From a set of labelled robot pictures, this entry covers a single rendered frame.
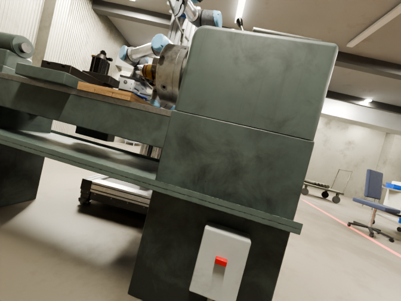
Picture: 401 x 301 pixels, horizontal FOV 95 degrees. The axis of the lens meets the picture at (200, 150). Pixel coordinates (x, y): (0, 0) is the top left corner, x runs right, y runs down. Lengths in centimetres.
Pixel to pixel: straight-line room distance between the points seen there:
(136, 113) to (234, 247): 73
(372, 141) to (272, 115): 1074
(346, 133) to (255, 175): 1008
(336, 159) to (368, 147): 148
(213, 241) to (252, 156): 37
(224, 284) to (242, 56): 90
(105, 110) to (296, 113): 88
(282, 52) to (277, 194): 56
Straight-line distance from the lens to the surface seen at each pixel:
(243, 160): 78
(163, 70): 98
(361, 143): 1117
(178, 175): 81
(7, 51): 176
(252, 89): 82
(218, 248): 79
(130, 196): 167
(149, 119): 93
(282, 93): 83
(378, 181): 450
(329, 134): 1037
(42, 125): 182
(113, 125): 102
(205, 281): 86
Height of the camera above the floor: 75
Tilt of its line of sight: 2 degrees down
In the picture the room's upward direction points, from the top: 14 degrees clockwise
